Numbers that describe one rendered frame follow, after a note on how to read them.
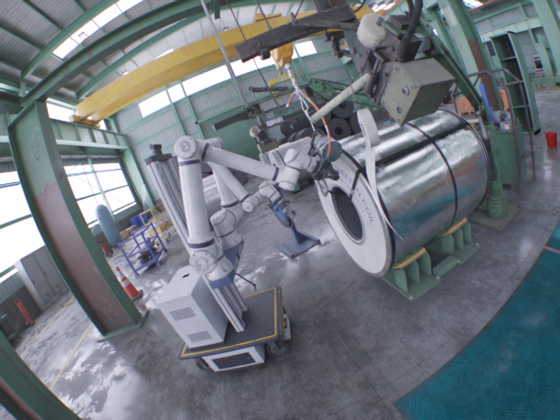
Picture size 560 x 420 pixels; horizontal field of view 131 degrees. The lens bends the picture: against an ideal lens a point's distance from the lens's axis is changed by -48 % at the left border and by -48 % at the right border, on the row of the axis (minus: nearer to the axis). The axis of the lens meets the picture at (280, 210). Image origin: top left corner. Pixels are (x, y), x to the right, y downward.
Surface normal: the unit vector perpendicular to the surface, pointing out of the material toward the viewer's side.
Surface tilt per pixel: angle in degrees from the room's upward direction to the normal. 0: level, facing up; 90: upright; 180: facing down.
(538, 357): 0
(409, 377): 0
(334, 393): 0
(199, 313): 90
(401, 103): 90
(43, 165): 90
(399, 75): 90
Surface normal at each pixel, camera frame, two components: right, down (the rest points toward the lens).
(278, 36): -0.02, 0.29
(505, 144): -0.90, 0.41
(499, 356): -0.37, -0.89
